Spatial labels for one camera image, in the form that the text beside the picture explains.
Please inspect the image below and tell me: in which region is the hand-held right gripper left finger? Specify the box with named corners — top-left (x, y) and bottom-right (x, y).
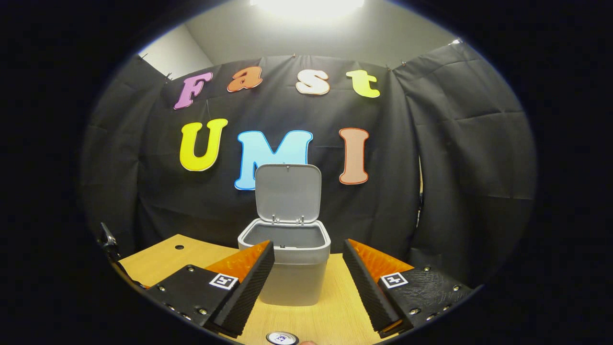
top-left (146, 241), bottom-right (276, 338)

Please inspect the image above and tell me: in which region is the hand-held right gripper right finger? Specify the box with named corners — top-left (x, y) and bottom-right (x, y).
top-left (343, 238), bottom-right (476, 338)

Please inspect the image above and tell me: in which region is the silver pop can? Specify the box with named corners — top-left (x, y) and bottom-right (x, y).
top-left (266, 332), bottom-right (300, 345)

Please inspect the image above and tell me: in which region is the white desktop garbage bin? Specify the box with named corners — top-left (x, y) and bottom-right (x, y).
top-left (238, 163), bottom-right (332, 307)

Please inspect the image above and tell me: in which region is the wooden desktop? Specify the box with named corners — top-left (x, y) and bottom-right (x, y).
top-left (117, 234), bottom-right (408, 345)

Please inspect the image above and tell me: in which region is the black backdrop cloth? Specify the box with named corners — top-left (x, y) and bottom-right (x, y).
top-left (79, 41), bottom-right (538, 288)

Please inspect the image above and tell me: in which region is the long ceiling light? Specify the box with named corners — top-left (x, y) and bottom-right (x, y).
top-left (249, 0), bottom-right (365, 20)

